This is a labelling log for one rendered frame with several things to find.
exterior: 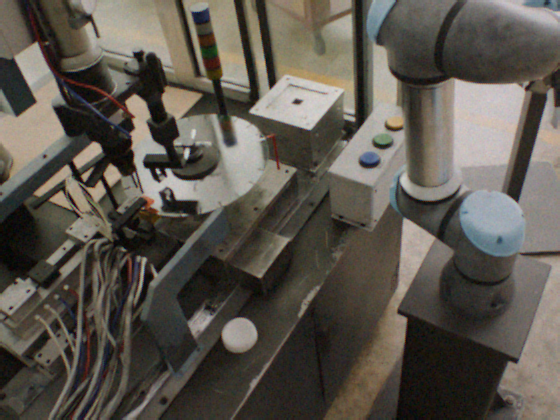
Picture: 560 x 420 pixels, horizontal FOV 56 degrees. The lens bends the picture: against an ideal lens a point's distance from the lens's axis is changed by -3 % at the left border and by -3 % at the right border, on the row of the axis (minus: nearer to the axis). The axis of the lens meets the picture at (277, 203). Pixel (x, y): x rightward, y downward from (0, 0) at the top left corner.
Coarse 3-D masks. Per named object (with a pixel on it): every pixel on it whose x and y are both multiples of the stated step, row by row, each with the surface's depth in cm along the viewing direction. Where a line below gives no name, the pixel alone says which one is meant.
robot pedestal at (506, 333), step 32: (448, 256) 118; (416, 288) 113; (416, 320) 109; (448, 320) 107; (480, 320) 106; (512, 320) 105; (416, 352) 121; (448, 352) 114; (480, 352) 107; (512, 352) 101; (416, 384) 132; (448, 384) 123; (480, 384) 116; (384, 416) 168; (416, 416) 144; (448, 416) 134; (480, 416) 125; (512, 416) 163
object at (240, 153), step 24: (192, 120) 130; (216, 120) 128; (240, 120) 127; (144, 144) 125; (216, 144) 122; (240, 144) 121; (264, 144) 120; (216, 168) 116; (240, 168) 116; (264, 168) 115; (144, 192) 114; (168, 192) 113; (192, 192) 112; (216, 192) 111; (240, 192) 110; (168, 216) 108
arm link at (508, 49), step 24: (480, 0) 66; (504, 0) 66; (456, 24) 66; (480, 24) 65; (504, 24) 65; (528, 24) 65; (552, 24) 67; (456, 48) 67; (480, 48) 65; (504, 48) 65; (528, 48) 65; (552, 48) 67; (456, 72) 70; (480, 72) 68; (504, 72) 67; (528, 72) 68; (552, 72) 71
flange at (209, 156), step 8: (200, 152) 117; (208, 152) 119; (216, 152) 119; (192, 160) 116; (200, 160) 117; (208, 160) 117; (216, 160) 117; (184, 168) 116; (192, 168) 116; (200, 168) 116; (208, 168) 116; (184, 176) 115; (192, 176) 115
